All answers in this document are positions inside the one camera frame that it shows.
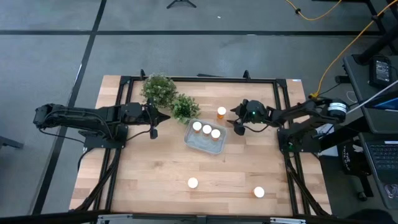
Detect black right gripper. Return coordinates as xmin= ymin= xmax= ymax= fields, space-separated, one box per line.
xmin=226 ymin=98 xmax=268 ymax=136

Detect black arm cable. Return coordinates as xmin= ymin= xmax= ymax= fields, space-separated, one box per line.
xmin=126 ymin=128 xmax=152 ymax=142
xmin=244 ymin=123 xmax=272 ymax=134

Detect broad-leaf green potted plant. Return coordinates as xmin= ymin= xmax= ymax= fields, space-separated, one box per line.
xmin=169 ymin=93 xmax=201 ymax=125

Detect black stand foot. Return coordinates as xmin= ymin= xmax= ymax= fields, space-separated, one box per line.
xmin=0 ymin=136 xmax=24 ymax=150

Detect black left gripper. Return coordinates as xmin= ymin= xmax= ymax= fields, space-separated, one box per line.
xmin=124 ymin=98 xmax=171 ymax=140

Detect yellow extension cable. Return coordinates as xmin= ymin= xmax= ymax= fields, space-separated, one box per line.
xmin=309 ymin=0 xmax=398 ymax=100
xmin=284 ymin=0 xmax=343 ymax=22

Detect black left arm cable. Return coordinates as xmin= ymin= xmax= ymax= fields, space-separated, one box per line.
xmin=126 ymin=128 xmax=152 ymax=142

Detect black aluminium table frame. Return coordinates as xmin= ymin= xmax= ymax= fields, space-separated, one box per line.
xmin=70 ymin=70 xmax=332 ymax=218

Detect black side desk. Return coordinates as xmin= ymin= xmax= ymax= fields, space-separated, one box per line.
xmin=343 ymin=54 xmax=398 ymax=134

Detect black cable bundle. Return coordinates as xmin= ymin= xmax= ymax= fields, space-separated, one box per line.
xmin=74 ymin=149 xmax=121 ymax=212
xmin=284 ymin=152 xmax=330 ymax=215

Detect small-leaf flowering potted plant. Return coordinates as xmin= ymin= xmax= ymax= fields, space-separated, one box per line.
xmin=139 ymin=73 xmax=178 ymax=110

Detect black laptop keyboard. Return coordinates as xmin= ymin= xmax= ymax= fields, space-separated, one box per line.
xmin=357 ymin=132 xmax=398 ymax=209

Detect tilted monitor screen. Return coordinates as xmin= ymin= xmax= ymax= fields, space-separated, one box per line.
xmin=354 ymin=79 xmax=398 ymax=113

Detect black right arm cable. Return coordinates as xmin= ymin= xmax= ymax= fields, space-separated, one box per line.
xmin=244 ymin=123 xmax=272 ymax=134

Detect black power supply box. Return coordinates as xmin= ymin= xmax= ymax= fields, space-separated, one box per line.
xmin=369 ymin=55 xmax=393 ymax=90

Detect black tripod legs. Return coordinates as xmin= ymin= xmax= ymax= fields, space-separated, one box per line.
xmin=166 ymin=0 xmax=197 ymax=9

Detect clear plastic tray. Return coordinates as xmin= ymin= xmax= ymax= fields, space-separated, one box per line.
xmin=183 ymin=118 xmax=228 ymax=156

